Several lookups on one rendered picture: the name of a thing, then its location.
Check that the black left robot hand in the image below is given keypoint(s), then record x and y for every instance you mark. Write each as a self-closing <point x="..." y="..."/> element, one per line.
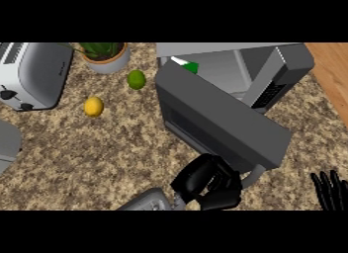
<point x="208" y="184"/>

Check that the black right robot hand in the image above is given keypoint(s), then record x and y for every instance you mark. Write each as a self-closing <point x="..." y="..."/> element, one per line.
<point x="335" y="194"/>

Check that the dark grey microwave door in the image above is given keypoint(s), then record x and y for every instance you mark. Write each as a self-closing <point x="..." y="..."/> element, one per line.
<point x="221" y="122"/>

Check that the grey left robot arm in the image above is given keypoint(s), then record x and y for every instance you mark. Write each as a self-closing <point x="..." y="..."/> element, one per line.
<point x="151" y="201"/>

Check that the grey microwave body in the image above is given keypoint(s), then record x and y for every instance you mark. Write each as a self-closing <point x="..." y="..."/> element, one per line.
<point x="260" y="70"/>

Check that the green and white milk carton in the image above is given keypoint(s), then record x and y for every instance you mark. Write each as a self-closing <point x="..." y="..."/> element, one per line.
<point x="189" y="65"/>

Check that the yellow lemon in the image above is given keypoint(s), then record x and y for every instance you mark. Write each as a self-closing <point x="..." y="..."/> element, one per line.
<point x="94" y="106"/>

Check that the green lime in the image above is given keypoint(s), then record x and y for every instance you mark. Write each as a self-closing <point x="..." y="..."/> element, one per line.
<point x="137" y="79"/>

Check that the pale grey plant pot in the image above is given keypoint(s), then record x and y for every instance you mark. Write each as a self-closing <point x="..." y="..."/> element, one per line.
<point x="109" y="62"/>

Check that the grey rounded appliance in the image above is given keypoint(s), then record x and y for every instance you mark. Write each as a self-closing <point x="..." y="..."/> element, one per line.
<point x="1" y="145"/>

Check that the green potted plant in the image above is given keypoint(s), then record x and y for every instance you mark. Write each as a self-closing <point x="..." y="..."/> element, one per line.
<point x="99" y="50"/>

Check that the silver toaster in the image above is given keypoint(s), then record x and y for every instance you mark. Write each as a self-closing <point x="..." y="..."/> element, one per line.
<point x="29" y="74"/>

